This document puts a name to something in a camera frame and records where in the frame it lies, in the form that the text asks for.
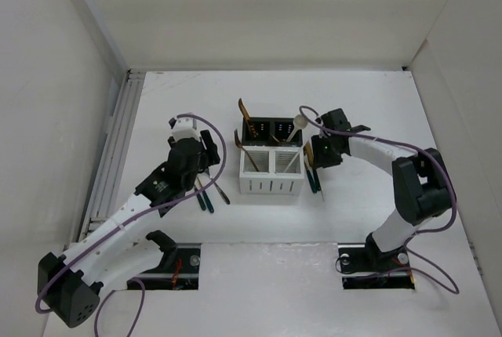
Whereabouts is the beige ceramic spoon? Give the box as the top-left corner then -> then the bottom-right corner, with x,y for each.
286,114 -> 308,142

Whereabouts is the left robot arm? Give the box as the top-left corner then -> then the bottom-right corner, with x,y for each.
35,127 -> 226,328

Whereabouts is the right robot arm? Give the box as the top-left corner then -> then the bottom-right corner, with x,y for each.
308,108 -> 457,270

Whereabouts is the black utensil container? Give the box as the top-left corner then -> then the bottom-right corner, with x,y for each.
241,117 -> 304,147

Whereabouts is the silver fork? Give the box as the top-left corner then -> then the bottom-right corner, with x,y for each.
205,169 -> 231,205

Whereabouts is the white utensil container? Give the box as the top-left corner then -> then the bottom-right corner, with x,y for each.
238,146 -> 305,197

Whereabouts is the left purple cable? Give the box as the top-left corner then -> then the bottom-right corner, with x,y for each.
35,112 -> 228,337

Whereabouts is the purple cable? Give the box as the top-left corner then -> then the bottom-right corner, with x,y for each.
299,105 -> 460,295
35,112 -> 228,337

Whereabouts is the gold fork green handle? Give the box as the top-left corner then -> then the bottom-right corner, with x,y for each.
194,178 -> 207,211

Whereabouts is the gold spoon green handle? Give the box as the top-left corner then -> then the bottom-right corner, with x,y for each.
311,168 -> 322,192
202,190 -> 215,213

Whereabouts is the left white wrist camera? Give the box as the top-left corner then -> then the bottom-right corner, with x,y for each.
169,117 -> 198,142

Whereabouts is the aluminium rail frame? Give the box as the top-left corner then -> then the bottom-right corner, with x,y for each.
72,69 -> 146,241

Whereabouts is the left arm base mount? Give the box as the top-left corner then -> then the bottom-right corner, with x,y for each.
136,244 -> 202,291

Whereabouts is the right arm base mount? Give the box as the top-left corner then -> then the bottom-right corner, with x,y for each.
336,243 -> 415,290

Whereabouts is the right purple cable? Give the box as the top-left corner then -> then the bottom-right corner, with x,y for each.
299,105 -> 460,295

